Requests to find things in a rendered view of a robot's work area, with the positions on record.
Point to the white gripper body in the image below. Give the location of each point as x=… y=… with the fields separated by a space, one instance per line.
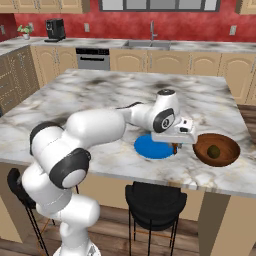
x=171 y=137

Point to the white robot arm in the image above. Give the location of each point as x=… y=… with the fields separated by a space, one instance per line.
x=96 y=128

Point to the brown chicken drumstick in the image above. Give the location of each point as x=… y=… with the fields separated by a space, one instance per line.
x=175 y=148

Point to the dark green avocado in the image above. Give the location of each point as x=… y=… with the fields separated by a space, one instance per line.
x=213 y=152

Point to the brown wooden bowl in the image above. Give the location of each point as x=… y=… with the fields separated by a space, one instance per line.
x=230 y=155

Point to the blue round plate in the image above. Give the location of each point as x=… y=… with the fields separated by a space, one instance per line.
x=150 y=150

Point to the black bar stool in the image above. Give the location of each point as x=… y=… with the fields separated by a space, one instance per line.
x=155 y=203
x=18 y=186

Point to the beige base cupboards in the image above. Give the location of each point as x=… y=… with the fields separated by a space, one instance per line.
x=186 y=65
x=55 y=61

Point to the steel sink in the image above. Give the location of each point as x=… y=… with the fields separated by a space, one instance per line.
x=146 y=44

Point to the steel tap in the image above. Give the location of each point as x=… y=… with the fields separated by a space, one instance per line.
x=152 y=30

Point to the steel dishwasher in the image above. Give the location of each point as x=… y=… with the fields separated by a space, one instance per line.
x=93 y=59

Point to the dark framed window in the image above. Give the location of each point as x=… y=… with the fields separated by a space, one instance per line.
x=160 y=4

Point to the black coffee machine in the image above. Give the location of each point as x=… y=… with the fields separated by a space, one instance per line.
x=55 y=29

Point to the dark brown base cupboards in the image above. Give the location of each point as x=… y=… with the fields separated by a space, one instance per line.
x=16 y=78

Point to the green plant in white pot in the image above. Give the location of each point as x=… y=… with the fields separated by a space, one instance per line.
x=25 y=30

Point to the grey wall socket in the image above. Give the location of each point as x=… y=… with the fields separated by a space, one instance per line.
x=233 y=30
x=31 y=26
x=2 y=30
x=87 y=27

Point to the beige wall cupboards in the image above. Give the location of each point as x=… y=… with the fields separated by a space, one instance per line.
x=43 y=5
x=246 y=6

